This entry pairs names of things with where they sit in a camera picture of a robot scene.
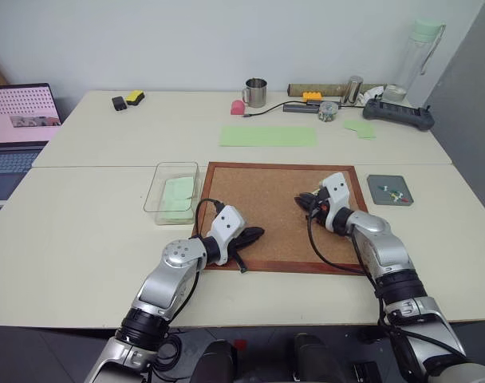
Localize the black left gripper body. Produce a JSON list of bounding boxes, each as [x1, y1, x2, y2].
[[226, 231, 251, 260]]

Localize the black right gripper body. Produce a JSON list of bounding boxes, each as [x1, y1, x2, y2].
[[306, 185, 332, 219]]

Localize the grey square tray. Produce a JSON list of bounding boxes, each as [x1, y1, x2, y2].
[[366, 174, 417, 207]]

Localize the green note stack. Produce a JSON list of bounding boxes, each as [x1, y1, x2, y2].
[[156, 176, 196, 223]]

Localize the clear plastic box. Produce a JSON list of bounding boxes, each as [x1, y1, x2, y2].
[[143, 160, 201, 227]]

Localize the clear jar of pushpins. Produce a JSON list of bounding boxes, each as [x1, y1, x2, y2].
[[317, 101, 339, 122]]

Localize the wood-framed cork board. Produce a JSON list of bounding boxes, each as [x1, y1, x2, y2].
[[191, 161, 370, 276]]

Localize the long green paper sheet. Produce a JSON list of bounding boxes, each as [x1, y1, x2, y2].
[[219, 126, 318, 148]]

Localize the small green sticky notes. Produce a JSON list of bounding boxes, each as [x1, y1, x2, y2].
[[343, 120, 377, 140]]

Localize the steel mug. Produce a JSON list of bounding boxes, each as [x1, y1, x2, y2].
[[241, 77, 268, 108]]

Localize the shiny metal cylinder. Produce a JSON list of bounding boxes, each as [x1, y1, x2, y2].
[[340, 75, 364, 106]]

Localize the white crumpled cloth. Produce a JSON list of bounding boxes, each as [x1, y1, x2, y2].
[[356, 87, 385, 107]]

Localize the dark grey handheld controller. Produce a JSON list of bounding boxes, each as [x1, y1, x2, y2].
[[362, 97, 436, 132]]

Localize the dark rounded shape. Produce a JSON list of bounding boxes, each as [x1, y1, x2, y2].
[[202, 338, 239, 383], [292, 332, 336, 383]]

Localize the clear bottle with green lid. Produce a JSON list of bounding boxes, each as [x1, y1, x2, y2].
[[401, 18, 447, 108]]

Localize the open laptop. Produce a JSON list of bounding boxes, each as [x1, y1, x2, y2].
[[0, 82, 64, 228]]

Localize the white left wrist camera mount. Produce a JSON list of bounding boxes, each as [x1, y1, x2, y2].
[[207, 204, 246, 267]]

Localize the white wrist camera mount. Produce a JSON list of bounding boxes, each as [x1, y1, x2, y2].
[[321, 172, 352, 230], [207, 204, 246, 267]]

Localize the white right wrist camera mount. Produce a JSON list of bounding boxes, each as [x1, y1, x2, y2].
[[321, 172, 352, 230]]

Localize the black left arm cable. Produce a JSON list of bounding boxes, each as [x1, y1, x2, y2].
[[148, 198, 248, 383]]

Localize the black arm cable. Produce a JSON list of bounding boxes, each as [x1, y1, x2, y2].
[[148, 198, 248, 383], [305, 209, 467, 383]]

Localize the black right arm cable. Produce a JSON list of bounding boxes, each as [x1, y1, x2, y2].
[[305, 209, 467, 383]]

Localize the black usb hub with cable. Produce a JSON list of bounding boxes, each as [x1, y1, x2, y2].
[[242, 100, 347, 119]]

